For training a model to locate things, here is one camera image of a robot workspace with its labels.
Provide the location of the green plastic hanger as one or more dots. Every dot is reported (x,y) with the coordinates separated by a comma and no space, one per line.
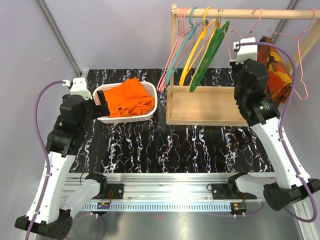
(214,44)

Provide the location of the teal plastic hanger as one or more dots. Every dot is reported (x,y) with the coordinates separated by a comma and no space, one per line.
(187,44)

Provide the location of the wooden clothes rack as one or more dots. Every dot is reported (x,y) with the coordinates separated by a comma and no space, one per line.
(215,105)

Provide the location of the white perforated plastic basket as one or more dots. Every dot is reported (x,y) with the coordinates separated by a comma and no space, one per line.
(107,120)

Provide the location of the camouflage orange trousers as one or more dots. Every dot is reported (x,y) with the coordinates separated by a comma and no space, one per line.
(279,84)

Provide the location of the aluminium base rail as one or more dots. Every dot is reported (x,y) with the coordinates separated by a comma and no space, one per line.
(169,192)

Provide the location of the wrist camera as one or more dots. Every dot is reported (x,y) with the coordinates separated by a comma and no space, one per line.
(245,52)
(78,86)

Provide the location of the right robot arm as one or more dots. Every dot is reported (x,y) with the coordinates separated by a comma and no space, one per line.
(291,183)

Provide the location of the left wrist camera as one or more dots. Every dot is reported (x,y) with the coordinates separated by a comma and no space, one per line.
(78,86)

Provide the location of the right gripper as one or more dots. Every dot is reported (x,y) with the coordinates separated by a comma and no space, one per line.
(241,65)

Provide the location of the yellow plastic hanger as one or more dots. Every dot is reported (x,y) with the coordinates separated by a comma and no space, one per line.
(192,56)

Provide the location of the aluminium corner frame post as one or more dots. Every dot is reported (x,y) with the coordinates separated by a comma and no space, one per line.
(48,16)

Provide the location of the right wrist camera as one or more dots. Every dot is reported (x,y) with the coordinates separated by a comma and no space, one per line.
(245,52)

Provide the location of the pink wire hangers bunch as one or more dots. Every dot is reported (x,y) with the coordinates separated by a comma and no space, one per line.
(179,33)

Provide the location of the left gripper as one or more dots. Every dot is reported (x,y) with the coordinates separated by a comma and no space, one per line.
(100,110)

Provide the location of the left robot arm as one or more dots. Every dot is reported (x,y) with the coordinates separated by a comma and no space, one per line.
(48,216)

